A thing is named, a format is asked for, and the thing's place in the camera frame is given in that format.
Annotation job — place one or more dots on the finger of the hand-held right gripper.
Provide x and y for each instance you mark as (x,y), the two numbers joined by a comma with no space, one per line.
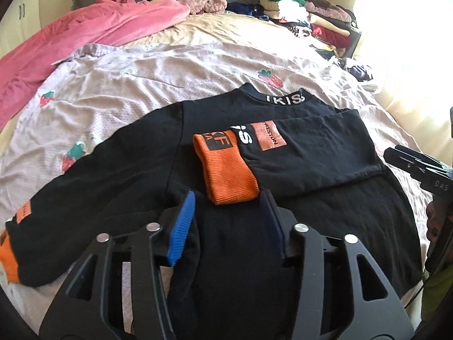
(410,161)

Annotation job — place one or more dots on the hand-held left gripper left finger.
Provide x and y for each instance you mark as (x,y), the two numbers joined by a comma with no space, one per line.
(181,228)

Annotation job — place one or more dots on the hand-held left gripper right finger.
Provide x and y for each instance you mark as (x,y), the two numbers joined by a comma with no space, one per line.
(275,225)

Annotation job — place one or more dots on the black sweater with orange cuffs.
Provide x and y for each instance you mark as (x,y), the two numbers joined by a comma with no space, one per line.
(148,156)

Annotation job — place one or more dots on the white bag of clothes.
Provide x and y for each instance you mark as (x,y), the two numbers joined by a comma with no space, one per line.
(361,71)

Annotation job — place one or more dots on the pile of folded clothes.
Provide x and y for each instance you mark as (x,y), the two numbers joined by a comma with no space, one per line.
(311,14)

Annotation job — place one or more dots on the dark blue clothes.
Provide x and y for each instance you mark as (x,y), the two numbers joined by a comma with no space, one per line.
(246,10)

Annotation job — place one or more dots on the person's right hand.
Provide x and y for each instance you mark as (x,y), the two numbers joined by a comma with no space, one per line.
(433,219)

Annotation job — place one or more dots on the person's green clothing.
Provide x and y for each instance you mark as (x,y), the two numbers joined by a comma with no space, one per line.
(439,294)

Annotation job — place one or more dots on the lilac strawberry print bed sheet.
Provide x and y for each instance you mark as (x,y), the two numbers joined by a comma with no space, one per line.
(170,74)

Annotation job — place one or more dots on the pink blanket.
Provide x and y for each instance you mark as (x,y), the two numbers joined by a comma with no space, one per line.
(88,24)

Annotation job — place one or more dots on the fuzzy pink garment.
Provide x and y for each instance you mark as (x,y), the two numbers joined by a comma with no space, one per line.
(205,1)

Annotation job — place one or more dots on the white wardrobe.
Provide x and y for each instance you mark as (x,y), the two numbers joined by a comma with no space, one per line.
(19,10)

